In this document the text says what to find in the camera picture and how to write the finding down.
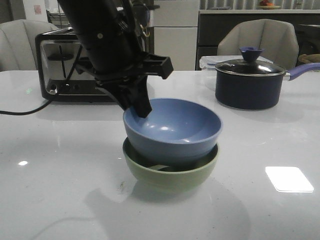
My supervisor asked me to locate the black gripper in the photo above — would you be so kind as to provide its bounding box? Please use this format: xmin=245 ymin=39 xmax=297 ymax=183
xmin=75 ymin=51 xmax=174 ymax=118

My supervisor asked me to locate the blue bowl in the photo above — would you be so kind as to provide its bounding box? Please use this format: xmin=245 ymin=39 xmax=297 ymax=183
xmin=123 ymin=98 xmax=223 ymax=166

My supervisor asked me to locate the green bowl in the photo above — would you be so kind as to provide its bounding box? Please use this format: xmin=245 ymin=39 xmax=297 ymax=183
xmin=122 ymin=139 xmax=219 ymax=193

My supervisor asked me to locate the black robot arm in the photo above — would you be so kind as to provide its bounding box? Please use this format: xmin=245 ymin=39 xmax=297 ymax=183
xmin=58 ymin=0 xmax=174 ymax=118

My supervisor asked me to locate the white refrigerator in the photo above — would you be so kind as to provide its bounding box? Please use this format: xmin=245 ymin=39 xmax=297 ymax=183
xmin=151 ymin=0 xmax=201 ymax=71

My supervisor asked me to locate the clear plastic food container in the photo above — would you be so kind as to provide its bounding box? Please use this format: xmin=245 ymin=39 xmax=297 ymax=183
xmin=199 ymin=55 xmax=274 ymax=72

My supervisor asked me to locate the black chrome four-slot toaster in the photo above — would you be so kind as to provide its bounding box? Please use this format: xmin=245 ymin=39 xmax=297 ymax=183
xmin=35 ymin=27 xmax=113 ymax=103

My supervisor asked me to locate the dark blue saucepan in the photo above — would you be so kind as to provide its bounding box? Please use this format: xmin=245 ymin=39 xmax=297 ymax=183
xmin=215 ymin=62 xmax=320 ymax=110

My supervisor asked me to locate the grey chair left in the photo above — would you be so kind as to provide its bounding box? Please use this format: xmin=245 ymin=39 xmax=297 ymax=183
xmin=0 ymin=19 xmax=58 ymax=72

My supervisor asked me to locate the grey chair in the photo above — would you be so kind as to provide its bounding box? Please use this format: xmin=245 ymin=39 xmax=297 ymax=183
xmin=0 ymin=19 xmax=58 ymax=72
xmin=217 ymin=19 xmax=299 ymax=69

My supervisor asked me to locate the glass pot lid blue knob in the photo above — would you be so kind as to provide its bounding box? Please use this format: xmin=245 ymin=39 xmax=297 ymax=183
xmin=215 ymin=46 xmax=285 ymax=77

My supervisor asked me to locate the grey chair right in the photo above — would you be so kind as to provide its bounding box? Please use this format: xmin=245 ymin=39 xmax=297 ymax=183
xmin=217 ymin=19 xmax=299 ymax=69

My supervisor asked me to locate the fruit bowl on counter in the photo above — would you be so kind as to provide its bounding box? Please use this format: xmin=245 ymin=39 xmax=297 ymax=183
xmin=257 ymin=0 xmax=281 ymax=10

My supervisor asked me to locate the wicker basket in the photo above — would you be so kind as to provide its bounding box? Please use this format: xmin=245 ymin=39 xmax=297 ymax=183
xmin=298 ymin=53 xmax=320 ymax=65

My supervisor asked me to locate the black cable on table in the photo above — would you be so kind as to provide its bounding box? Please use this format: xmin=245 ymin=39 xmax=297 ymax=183
xmin=0 ymin=46 xmax=85 ymax=116

